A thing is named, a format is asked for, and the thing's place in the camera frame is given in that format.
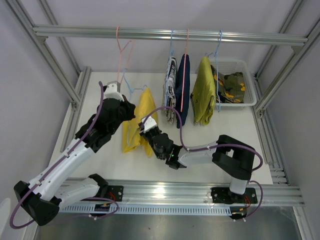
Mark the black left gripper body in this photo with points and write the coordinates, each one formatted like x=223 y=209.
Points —
x=125 y=113

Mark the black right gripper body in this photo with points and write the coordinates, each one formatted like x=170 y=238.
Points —
x=149 y=135

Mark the blue hanger of yellow trousers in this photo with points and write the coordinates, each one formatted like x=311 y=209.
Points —
x=131 y=91

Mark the yellow trousers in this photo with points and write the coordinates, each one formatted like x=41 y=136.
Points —
x=145 y=106

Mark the black white print trousers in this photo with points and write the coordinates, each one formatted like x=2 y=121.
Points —
x=169 y=98

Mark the blue hanger of print trousers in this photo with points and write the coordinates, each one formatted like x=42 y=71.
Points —
x=171 y=51

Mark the camouflage trousers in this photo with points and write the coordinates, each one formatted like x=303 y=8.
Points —
x=231 y=87

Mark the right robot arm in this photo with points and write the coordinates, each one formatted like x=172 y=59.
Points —
x=232 y=156

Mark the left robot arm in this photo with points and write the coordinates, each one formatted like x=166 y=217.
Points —
x=42 y=197

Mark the navy blue trousers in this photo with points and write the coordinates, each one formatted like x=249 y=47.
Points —
x=178 y=89

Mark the olive green trousers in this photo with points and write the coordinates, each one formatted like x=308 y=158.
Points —
x=203 y=95

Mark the blue hanger of olive trousers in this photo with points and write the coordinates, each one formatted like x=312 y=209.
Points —
x=215 y=54

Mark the pink hanger of navy trousers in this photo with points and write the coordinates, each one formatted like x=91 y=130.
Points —
x=184 y=85

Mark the white plastic basket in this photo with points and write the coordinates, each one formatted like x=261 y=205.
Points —
x=229 y=65

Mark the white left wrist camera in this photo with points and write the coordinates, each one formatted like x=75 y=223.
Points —
x=112 y=90

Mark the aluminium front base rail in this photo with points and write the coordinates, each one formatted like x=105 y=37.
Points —
x=198 y=194

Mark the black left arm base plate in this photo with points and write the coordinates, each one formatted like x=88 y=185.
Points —
x=114 y=192

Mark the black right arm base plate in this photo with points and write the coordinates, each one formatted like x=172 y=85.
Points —
x=223 y=195

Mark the aluminium hanging rail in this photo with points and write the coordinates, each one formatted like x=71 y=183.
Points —
x=273 y=39

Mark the white slotted cable duct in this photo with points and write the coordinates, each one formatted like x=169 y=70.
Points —
x=138 y=209

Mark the aluminium frame left post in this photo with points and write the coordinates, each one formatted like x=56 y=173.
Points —
x=76 y=94

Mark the aluminium frame post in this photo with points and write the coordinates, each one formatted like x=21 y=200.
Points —
x=76 y=94
x=279 y=63

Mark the aluminium frame right post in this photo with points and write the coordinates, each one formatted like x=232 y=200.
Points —
x=279 y=63

